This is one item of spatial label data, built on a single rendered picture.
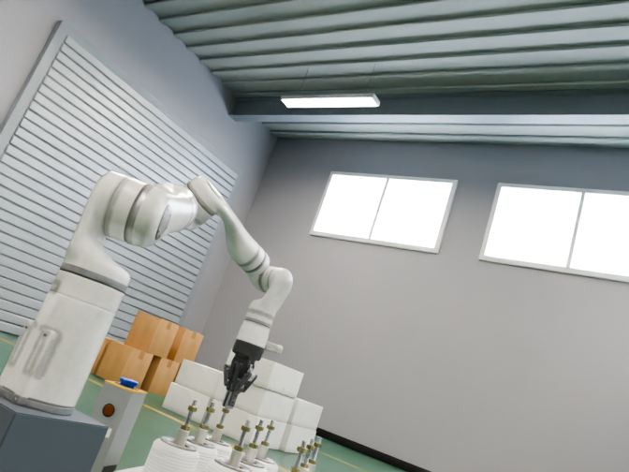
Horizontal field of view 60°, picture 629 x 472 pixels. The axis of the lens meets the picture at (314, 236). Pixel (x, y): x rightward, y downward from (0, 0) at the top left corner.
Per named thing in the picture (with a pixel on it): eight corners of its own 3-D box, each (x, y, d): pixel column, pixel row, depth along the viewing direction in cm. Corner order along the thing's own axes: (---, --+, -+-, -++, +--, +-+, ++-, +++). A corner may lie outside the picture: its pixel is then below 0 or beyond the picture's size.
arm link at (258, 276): (272, 274, 148) (243, 243, 139) (296, 278, 142) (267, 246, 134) (259, 296, 145) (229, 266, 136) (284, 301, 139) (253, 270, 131)
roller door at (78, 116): (-93, 305, 475) (64, 19, 557) (-98, 302, 482) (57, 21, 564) (163, 376, 726) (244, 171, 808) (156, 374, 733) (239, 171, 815)
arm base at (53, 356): (23, 408, 65) (84, 276, 70) (-14, 387, 71) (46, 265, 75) (85, 419, 73) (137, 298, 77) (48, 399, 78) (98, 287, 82)
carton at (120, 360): (139, 390, 450) (153, 355, 458) (117, 384, 431) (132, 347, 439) (117, 380, 467) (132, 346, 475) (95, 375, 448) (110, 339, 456)
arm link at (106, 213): (98, 157, 76) (43, 272, 71) (164, 181, 76) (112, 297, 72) (113, 180, 85) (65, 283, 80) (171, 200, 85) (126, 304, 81)
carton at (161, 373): (167, 396, 476) (180, 363, 484) (147, 391, 457) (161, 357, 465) (144, 387, 493) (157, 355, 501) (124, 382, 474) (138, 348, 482)
